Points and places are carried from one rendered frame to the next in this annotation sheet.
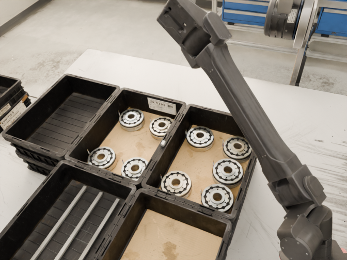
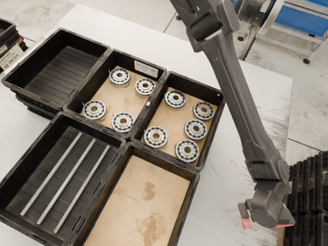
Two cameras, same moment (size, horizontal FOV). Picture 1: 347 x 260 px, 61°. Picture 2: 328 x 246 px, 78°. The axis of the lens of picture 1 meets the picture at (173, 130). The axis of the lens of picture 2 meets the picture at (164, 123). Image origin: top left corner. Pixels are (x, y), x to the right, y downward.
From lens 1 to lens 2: 21 cm
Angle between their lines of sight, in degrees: 16
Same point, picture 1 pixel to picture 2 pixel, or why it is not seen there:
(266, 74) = not seen: hidden behind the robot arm
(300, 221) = (270, 195)
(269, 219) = (218, 163)
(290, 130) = not seen: hidden behind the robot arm
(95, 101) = (87, 57)
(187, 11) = not seen: outside the picture
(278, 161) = (261, 147)
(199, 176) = (173, 131)
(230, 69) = (233, 60)
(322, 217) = (284, 192)
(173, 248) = (152, 187)
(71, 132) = (66, 83)
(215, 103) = (184, 69)
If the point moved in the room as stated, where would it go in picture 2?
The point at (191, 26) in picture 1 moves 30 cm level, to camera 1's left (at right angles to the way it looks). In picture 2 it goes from (205, 11) to (51, 7)
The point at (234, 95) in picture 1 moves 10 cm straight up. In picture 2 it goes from (234, 86) to (256, 52)
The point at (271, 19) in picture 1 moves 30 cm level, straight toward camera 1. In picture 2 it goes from (247, 6) to (240, 52)
